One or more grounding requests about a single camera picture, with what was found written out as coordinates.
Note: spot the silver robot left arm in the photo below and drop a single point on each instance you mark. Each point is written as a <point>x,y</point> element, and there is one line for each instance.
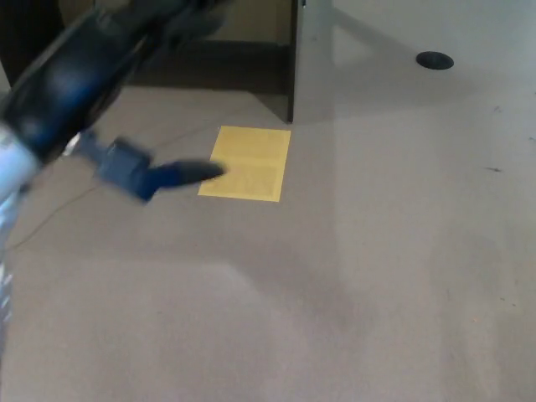
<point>12,176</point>

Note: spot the yellow paper sheet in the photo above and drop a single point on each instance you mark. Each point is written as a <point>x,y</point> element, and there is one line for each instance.
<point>259,167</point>

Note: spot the black round floor cap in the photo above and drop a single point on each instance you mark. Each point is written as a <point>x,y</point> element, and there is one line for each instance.
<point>435,60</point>

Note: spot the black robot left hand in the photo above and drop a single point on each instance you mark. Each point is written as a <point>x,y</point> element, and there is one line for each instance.
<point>71,88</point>

